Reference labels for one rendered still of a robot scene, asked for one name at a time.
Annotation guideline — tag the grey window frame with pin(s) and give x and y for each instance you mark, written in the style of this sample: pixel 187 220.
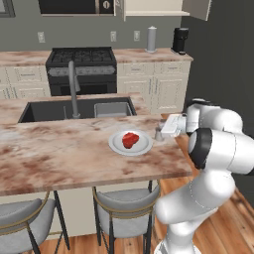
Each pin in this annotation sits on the grey window frame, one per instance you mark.
pixel 6 7

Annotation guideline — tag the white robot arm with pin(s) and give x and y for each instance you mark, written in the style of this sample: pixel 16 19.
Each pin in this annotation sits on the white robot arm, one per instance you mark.
pixel 211 185

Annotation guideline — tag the black cooker with oven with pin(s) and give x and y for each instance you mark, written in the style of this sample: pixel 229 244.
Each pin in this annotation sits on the black cooker with oven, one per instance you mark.
pixel 81 71

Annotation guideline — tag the grey paper towel roll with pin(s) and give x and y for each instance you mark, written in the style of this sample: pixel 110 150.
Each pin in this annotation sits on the grey paper towel roll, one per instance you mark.
pixel 152 39

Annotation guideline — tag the black microwave oven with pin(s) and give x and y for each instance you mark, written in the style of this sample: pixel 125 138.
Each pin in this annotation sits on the black microwave oven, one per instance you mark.
pixel 76 6

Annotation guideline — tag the white round plate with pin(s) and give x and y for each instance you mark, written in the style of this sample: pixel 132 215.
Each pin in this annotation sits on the white round plate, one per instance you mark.
pixel 130 142

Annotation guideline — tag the red raw steak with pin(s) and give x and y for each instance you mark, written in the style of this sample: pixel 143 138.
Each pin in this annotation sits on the red raw steak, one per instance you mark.
pixel 130 139

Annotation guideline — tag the cream base cupboard run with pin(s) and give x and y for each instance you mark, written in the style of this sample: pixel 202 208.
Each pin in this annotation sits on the cream base cupboard run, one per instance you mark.
pixel 155 86
pixel 25 81

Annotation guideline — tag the grey sink tap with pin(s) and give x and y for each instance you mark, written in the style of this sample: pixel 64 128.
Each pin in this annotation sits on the grey sink tap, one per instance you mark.
pixel 73 89

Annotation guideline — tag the cream cabinet door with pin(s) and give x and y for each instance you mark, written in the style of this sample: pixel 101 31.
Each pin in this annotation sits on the cream cabinet door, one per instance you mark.
pixel 201 8
pixel 119 8

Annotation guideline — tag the black sink basin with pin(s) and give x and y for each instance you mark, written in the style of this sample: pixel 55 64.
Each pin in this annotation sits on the black sink basin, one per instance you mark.
pixel 56 110

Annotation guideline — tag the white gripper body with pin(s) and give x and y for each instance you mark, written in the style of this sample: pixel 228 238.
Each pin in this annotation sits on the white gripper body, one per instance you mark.
pixel 173 125

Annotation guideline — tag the white wall socket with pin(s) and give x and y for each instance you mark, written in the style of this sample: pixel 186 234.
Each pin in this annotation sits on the white wall socket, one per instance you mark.
pixel 41 37
pixel 136 35
pixel 113 36

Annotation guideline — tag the grey bar stool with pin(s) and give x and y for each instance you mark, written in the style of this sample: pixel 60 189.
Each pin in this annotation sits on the grey bar stool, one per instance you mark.
pixel 25 218
pixel 125 211

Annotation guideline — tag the grey tray in sink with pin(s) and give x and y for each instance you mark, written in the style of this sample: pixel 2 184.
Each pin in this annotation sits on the grey tray in sink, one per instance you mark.
pixel 112 110

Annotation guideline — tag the cream wall cabinet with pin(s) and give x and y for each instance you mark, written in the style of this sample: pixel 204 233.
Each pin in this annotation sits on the cream wall cabinet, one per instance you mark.
pixel 155 6

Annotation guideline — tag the black coffee machine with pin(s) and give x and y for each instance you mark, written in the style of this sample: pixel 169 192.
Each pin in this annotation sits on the black coffee machine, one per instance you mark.
pixel 180 39

